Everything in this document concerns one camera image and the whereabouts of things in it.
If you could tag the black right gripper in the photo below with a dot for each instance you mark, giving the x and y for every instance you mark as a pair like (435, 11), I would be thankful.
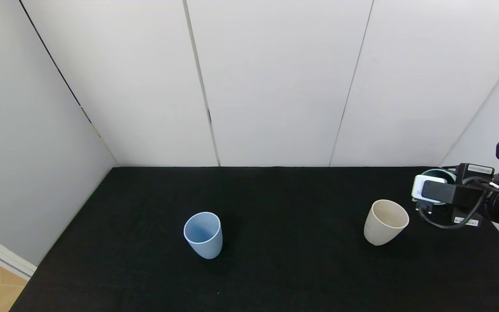
(464, 195)

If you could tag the teal green plastic cup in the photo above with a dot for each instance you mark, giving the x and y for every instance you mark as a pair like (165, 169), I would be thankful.
(448, 174)

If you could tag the beige plastic cup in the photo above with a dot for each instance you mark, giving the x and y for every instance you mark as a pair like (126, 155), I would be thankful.
(377, 234)

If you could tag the light blue plastic cup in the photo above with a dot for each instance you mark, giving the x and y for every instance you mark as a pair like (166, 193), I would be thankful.
(204, 247)

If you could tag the black table cloth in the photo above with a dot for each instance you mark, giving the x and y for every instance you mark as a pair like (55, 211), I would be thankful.
(145, 260)

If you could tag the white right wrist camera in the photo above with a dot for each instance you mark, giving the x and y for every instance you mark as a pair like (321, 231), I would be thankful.
(418, 188)

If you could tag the white floor rail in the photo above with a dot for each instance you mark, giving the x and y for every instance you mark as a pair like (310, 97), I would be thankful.
(2, 255)

